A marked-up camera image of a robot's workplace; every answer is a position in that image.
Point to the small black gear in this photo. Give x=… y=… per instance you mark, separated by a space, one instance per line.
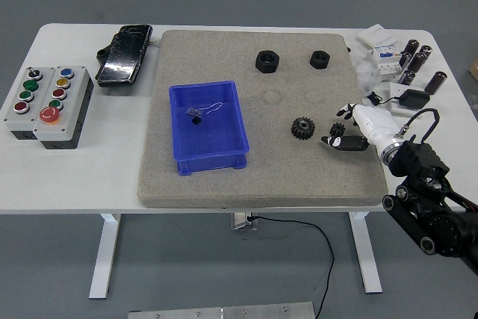
x=337 y=129

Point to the blue plastic box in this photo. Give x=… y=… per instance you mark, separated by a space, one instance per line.
x=209 y=136

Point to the grey emergency-stop control box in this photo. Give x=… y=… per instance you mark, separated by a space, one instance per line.
x=71 y=110

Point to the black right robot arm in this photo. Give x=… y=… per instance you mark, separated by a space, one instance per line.
x=444 y=225

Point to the grey four-button control box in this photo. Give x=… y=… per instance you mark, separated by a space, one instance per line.
x=15 y=117

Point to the dark cylindrical capacitor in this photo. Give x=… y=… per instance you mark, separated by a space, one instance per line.
x=418 y=62
x=408 y=77
x=425 y=52
x=412 y=46
x=405 y=59
x=437 y=82

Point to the small clear plastic bag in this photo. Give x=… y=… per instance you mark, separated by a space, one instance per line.
x=192 y=111

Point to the crumpled clear plastic bag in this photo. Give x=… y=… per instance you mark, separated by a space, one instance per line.
x=367 y=74

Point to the white square panel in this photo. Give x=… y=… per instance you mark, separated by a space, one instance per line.
x=396 y=89

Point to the white table leg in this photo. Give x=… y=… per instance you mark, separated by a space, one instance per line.
x=367 y=259
x=104 y=259

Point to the large black gear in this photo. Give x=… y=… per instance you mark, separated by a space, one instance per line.
x=302 y=128

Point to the small black hex nut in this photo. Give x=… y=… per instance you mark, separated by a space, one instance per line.
x=319 y=60

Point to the grey-brown foam mat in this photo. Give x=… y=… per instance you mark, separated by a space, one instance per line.
x=261 y=169

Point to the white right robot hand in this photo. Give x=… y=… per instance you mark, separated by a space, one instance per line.
x=375 y=124

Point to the silver table control box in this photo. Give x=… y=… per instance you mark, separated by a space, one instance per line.
x=239 y=221

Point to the black power adapter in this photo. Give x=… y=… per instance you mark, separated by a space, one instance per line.
x=414 y=99

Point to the black flat electronic device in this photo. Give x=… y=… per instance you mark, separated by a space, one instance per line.
x=121 y=57

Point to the white wall switch plate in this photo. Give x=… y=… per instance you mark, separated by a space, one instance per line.
x=377 y=35

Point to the brown cardboard box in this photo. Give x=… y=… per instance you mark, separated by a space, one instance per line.
x=474 y=68

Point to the white circuit breaker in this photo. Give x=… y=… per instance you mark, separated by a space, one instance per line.
x=386 y=63

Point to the silver metal plate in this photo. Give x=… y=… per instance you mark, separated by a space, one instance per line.
x=220 y=312

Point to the small black cube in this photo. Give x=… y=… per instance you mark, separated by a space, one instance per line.
x=196 y=121

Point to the large black hex nut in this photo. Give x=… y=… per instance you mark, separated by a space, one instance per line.
x=268 y=62

